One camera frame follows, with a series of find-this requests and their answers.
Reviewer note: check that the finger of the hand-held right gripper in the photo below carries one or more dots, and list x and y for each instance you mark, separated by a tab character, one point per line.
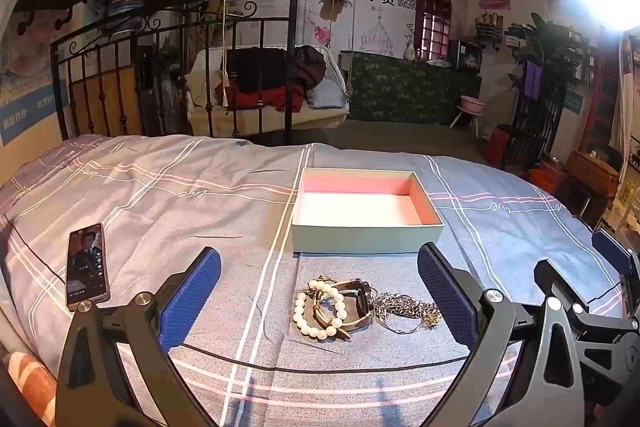
610	249
549	279

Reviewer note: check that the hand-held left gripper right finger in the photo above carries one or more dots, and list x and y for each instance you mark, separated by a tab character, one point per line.
445	302

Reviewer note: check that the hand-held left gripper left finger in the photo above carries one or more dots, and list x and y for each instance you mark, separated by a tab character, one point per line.
192	297

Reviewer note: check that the pale green box pink inside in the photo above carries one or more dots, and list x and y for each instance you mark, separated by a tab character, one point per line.
350	239

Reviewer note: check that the orange bucket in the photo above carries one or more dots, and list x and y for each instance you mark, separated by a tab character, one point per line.
547	179

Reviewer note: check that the smartphone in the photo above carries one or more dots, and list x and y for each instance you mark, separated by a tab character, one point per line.
86	262

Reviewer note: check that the red bag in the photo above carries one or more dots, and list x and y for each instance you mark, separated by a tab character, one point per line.
496	148

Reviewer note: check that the black iron rack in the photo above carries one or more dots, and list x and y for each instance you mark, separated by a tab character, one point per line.
535	127

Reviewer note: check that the white stool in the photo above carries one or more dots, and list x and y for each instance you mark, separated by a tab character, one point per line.
470	117

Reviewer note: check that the purple cloth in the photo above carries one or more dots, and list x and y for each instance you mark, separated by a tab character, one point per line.
533	79

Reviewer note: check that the orange striped cloth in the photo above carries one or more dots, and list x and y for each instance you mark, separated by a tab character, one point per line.
27	387

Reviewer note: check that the pink basin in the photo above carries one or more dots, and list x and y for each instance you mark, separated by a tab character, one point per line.
472	103

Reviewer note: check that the potted green plant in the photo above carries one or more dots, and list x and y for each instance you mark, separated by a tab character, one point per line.
555	47

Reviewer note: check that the red clothing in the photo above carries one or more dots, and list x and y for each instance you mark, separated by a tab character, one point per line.
265	99

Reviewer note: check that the green floral cloth-covered table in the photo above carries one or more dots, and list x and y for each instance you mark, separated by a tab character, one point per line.
400	92

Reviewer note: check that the black clothing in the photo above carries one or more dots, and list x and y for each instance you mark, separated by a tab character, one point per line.
255	67

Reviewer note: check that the light blue pillow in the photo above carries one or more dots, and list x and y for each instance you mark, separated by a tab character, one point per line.
325	94

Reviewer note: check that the small black television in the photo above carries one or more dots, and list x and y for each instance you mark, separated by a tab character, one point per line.
465	54

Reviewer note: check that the white vase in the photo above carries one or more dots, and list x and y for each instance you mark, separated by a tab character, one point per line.
410	53

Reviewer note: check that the dark brown jacket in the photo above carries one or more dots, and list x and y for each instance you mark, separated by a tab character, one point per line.
310	64

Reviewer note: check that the red telephone booth cabinet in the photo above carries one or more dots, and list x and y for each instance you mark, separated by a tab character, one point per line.
432	22

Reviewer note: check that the blue wall poster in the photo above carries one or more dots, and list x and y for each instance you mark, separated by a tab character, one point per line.
30	117

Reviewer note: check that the wall bottle rack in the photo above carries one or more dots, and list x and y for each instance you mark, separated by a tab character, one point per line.
488	31

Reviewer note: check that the black iron bed frame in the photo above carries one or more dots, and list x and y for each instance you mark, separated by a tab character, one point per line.
288	57

